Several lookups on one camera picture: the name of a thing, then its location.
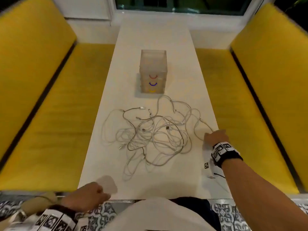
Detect person's right hand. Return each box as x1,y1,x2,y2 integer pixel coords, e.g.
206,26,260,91
204,129,229,148

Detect person's left hand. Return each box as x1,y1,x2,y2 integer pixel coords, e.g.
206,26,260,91
60,182,112,213

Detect tangle of white cables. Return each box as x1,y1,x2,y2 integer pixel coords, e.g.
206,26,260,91
101,95,215,182

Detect clear plastic drawer organizer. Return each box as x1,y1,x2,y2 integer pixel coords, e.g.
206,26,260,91
139,49,168,95

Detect person's right forearm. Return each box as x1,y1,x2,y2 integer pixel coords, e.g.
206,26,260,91
221,158,308,231

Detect person's black trousers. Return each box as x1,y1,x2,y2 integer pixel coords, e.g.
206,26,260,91
168,197,222,231

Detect person's white shirt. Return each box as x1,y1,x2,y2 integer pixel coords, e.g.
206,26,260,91
101,197,217,231

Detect black wristband with marker tags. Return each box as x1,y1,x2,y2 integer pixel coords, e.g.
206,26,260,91
29,205,90,231
211,141,244,169

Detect yellow bench seat cushion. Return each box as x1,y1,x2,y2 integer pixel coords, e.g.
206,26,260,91
0,43,116,192
195,48,300,195

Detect right yellow bench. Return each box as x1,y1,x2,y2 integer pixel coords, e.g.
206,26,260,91
230,3,308,190

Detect dark glass window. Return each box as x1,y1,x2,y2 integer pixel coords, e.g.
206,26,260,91
114,0,253,16

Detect yellow bench backrest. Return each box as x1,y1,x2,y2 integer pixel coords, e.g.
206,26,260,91
0,0,77,164

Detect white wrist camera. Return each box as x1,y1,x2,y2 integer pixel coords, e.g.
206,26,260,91
202,146,217,180

